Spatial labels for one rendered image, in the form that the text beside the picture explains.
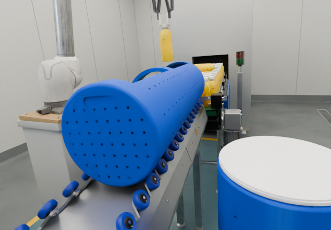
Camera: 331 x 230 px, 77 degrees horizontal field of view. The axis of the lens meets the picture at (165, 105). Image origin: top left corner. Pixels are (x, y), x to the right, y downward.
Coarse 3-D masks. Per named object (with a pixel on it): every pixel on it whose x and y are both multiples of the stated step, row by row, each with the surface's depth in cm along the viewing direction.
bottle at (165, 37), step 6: (162, 30) 116; (168, 30) 116; (162, 36) 115; (168, 36) 115; (162, 42) 117; (168, 42) 116; (162, 48) 118; (168, 48) 117; (162, 54) 119; (168, 54) 118; (162, 60) 120; (168, 60) 119
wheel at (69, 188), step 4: (68, 184) 54; (72, 184) 54; (76, 184) 55; (68, 188) 53; (72, 188) 54; (76, 188) 57; (64, 192) 53; (68, 192) 53; (64, 196) 54; (68, 196) 55
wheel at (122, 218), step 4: (124, 212) 43; (128, 212) 43; (120, 216) 42; (124, 216) 42; (128, 216) 43; (132, 216) 43; (116, 220) 42; (120, 220) 41; (124, 220) 42; (128, 220) 42; (132, 220) 43; (116, 224) 41; (120, 224) 40; (124, 224) 41; (128, 224) 42; (132, 224) 42; (116, 228) 41; (120, 228) 40; (124, 228) 40; (128, 228) 41; (132, 228) 42
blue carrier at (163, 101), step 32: (192, 64) 126; (96, 96) 51; (128, 96) 48; (160, 96) 58; (192, 96) 89; (64, 128) 56; (96, 128) 53; (128, 128) 50; (160, 128) 50; (96, 160) 56; (128, 160) 53
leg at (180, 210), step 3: (180, 198) 152; (180, 201) 153; (180, 204) 153; (183, 204) 158; (177, 207) 155; (180, 207) 154; (183, 207) 158; (177, 210) 156; (180, 210) 155; (183, 210) 158; (177, 213) 156; (180, 213) 156; (183, 213) 158; (177, 216) 157; (180, 216) 156; (183, 216) 158; (177, 219) 158; (180, 219) 157; (183, 219) 158; (177, 222) 158; (180, 222) 158; (183, 222) 158; (177, 225) 160; (180, 225) 160; (183, 225) 160
